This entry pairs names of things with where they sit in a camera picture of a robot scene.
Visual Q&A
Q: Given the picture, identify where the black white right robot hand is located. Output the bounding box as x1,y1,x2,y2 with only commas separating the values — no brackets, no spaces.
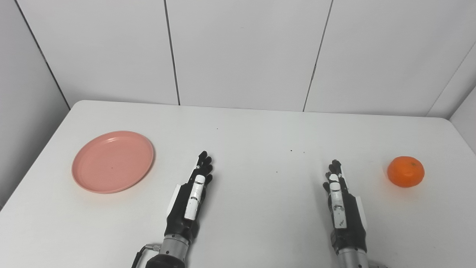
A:
323,160,369,254

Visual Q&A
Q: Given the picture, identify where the pink round plate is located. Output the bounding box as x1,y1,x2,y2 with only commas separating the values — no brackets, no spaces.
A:
71,130,155,194

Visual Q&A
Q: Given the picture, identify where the orange fruit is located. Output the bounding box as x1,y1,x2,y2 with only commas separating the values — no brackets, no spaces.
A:
387,156,425,188

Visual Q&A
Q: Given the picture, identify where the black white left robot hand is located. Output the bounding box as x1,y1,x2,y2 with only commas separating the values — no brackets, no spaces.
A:
165,151,213,239

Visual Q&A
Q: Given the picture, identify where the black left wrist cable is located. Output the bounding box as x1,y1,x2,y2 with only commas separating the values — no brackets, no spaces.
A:
131,243,162,268

